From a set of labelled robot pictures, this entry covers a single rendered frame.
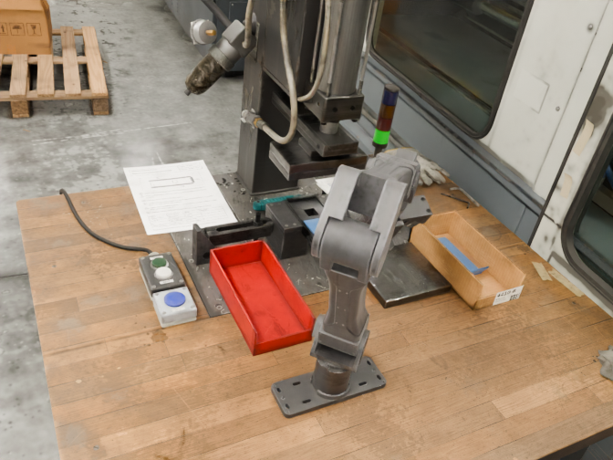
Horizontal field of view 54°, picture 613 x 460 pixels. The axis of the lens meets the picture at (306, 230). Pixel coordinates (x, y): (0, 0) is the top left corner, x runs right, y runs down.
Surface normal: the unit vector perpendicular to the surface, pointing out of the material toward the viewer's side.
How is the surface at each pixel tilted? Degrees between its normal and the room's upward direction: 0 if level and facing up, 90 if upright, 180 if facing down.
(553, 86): 90
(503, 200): 90
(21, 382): 0
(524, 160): 90
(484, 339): 0
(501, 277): 90
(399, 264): 0
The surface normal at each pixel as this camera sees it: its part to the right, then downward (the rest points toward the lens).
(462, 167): -0.92, 0.13
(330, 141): 0.12, -0.81
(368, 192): -0.30, 0.22
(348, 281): -0.38, 0.76
